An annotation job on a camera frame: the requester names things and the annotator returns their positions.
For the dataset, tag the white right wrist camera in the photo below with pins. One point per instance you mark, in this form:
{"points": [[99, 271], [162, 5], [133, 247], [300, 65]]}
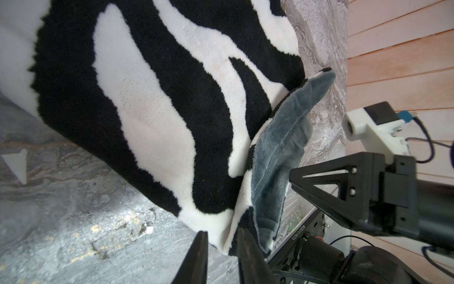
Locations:
{"points": [[375, 126]]}

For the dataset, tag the zebra and grey plush pillowcase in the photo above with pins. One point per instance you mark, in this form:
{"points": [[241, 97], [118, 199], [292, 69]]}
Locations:
{"points": [[200, 105]]}

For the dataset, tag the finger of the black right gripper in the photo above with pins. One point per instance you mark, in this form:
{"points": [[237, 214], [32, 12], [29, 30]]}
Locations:
{"points": [[345, 189]]}

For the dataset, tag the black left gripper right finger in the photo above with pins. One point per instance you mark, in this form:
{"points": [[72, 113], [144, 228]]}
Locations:
{"points": [[253, 268]]}

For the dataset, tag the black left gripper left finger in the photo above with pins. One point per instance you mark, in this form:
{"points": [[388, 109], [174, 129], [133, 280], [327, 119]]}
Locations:
{"points": [[194, 269]]}

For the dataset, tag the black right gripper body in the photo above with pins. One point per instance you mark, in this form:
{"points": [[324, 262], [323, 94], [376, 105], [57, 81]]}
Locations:
{"points": [[416, 209]]}

